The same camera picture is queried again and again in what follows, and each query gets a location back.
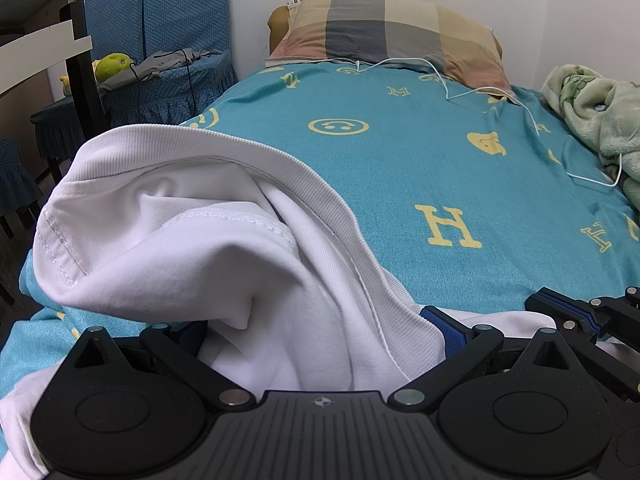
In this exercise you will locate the pale green fleece blanket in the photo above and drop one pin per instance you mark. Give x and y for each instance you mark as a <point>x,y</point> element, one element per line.
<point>600,110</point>

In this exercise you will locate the black chair frame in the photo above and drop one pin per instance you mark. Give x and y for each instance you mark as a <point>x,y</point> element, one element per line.
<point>87,85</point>

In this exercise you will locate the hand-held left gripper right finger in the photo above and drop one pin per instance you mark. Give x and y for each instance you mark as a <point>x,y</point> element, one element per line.
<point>447,332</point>

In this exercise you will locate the teal patterned bed sheet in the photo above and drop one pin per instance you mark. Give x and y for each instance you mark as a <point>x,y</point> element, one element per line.
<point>400,160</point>

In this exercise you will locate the blue patterned chair cover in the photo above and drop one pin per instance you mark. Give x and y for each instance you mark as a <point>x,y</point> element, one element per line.
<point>115,15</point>

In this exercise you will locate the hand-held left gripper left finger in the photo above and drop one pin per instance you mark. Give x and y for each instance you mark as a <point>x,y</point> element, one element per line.
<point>170,346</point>

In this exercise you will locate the mustard pillow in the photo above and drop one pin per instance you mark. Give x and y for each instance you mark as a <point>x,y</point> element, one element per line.
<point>277,27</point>

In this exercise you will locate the grey cloth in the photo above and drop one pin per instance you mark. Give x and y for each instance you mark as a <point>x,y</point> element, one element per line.
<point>160,65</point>

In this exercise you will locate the green plush toy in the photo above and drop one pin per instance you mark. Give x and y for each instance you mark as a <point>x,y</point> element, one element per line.
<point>115,65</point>

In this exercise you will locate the white T-shirt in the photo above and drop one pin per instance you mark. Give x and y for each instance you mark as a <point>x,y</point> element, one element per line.
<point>200,240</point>

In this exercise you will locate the blue ruffled stool cover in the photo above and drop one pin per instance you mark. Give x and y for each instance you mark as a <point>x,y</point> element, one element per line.
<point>60,125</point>
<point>17,175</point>

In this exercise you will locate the blue covered chair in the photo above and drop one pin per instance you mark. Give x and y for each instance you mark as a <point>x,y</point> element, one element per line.
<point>190,15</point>

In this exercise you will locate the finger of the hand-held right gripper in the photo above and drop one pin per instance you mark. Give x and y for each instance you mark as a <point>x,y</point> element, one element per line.
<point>560,302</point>
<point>582,324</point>

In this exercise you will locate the white wooden desk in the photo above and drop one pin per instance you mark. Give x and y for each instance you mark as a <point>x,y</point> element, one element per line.
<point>35,55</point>

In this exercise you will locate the plaid pillow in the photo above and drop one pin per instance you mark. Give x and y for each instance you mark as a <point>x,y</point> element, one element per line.
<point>385,25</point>

